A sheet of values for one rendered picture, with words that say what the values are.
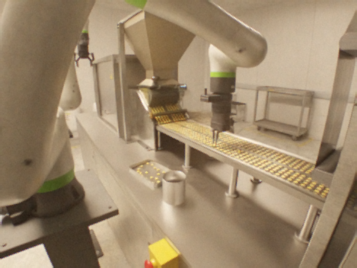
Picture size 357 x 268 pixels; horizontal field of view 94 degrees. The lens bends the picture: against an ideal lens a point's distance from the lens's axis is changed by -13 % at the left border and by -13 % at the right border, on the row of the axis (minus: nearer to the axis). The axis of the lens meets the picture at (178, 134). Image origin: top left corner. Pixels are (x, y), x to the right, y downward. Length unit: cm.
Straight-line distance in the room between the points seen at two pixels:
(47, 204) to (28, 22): 38
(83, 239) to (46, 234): 15
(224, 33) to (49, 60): 39
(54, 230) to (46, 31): 38
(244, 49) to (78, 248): 70
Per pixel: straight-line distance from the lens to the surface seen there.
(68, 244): 62
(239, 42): 55
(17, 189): 33
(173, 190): 64
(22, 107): 29
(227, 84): 68
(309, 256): 51
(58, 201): 52
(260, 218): 68
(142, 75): 134
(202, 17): 50
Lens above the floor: 123
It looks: 18 degrees down
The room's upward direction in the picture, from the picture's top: straight up
